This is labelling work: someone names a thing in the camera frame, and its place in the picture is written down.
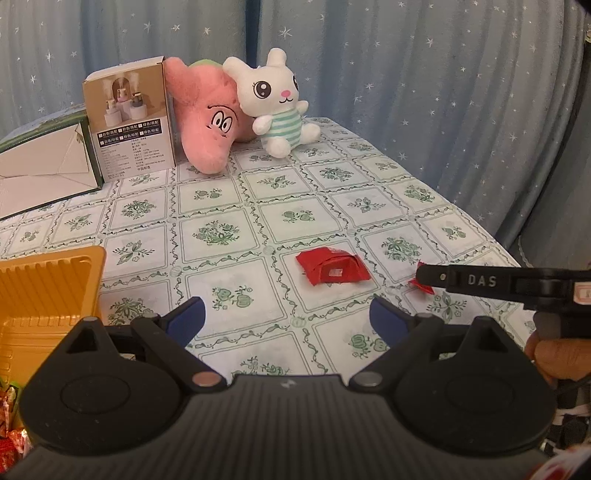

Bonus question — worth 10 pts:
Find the pink star plush toy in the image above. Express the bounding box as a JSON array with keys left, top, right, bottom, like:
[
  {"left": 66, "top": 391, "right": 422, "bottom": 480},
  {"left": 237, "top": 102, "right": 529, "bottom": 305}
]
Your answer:
[{"left": 164, "top": 56, "right": 243, "bottom": 175}]

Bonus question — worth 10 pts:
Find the large red snack packet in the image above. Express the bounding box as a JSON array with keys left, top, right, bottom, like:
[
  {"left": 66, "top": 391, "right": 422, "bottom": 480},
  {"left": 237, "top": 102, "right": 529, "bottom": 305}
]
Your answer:
[{"left": 0, "top": 387, "right": 34, "bottom": 472}]

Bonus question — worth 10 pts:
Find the blue starry curtain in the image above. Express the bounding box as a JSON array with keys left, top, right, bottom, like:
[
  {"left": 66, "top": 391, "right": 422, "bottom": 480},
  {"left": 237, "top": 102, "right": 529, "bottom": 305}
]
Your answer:
[{"left": 0, "top": 0, "right": 591, "bottom": 259}]

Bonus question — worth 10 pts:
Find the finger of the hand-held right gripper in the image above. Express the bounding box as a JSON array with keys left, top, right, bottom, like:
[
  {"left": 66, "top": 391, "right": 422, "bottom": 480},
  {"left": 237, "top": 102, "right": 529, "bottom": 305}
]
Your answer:
[{"left": 414, "top": 263, "right": 517, "bottom": 297}]

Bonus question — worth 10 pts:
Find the red white clothing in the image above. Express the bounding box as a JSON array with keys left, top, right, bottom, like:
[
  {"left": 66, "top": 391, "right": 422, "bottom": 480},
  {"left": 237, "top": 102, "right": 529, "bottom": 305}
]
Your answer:
[{"left": 526, "top": 443, "right": 591, "bottom": 480}]

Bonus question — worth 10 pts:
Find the small red snack packet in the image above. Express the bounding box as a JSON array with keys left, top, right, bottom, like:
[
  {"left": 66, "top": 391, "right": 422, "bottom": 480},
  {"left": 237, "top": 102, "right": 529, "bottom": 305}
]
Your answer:
[{"left": 409, "top": 261, "right": 435, "bottom": 295}]

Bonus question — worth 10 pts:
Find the orange plastic tray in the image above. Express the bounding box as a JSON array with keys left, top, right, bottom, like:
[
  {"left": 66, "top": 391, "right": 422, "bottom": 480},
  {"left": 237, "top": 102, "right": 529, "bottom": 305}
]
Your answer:
[{"left": 0, "top": 246, "right": 108, "bottom": 403}]

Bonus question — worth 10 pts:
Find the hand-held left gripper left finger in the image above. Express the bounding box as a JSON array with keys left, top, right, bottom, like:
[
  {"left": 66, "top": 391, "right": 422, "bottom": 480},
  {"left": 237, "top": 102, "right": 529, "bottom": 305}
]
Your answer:
[{"left": 44, "top": 296, "right": 227, "bottom": 394}]

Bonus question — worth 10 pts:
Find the brown cardboard product box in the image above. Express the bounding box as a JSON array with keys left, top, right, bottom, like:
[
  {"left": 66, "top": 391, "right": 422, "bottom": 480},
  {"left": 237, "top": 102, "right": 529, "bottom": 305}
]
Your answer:
[{"left": 82, "top": 56, "right": 179, "bottom": 185}]

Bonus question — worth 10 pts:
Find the lace trimmed blue cloth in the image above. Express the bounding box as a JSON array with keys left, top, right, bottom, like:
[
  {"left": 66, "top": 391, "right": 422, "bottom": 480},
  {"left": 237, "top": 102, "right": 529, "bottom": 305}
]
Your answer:
[{"left": 508, "top": 203, "right": 591, "bottom": 269}]

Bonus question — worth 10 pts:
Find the white bunny plush toy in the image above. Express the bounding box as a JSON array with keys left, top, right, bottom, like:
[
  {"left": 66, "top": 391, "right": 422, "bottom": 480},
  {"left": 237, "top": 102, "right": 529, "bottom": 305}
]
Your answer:
[{"left": 222, "top": 47, "right": 322, "bottom": 158}]

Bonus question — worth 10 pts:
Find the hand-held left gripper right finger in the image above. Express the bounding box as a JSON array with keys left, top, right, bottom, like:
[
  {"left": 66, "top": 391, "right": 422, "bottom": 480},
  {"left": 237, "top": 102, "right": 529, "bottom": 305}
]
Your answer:
[{"left": 348, "top": 295, "right": 530, "bottom": 394}]

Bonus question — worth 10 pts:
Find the person's right hand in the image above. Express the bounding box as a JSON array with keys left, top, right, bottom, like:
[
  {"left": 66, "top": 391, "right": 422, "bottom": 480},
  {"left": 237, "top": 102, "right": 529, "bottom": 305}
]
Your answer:
[{"left": 524, "top": 330, "right": 591, "bottom": 387}]

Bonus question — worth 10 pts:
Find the white open box green edge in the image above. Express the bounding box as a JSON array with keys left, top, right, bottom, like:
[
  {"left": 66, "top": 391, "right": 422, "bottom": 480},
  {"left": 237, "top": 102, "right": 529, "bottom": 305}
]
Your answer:
[{"left": 0, "top": 107, "right": 105, "bottom": 221}]

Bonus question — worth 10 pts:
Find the green floral printed tablecloth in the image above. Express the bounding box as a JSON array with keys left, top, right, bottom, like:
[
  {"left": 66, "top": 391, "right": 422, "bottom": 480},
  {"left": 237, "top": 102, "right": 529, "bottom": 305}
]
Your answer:
[{"left": 0, "top": 115, "right": 546, "bottom": 385}]

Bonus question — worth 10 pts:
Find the red snack packet white label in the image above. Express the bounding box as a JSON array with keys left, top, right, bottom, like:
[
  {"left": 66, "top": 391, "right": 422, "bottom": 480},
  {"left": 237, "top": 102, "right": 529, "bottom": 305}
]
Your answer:
[{"left": 295, "top": 247, "right": 371, "bottom": 287}]

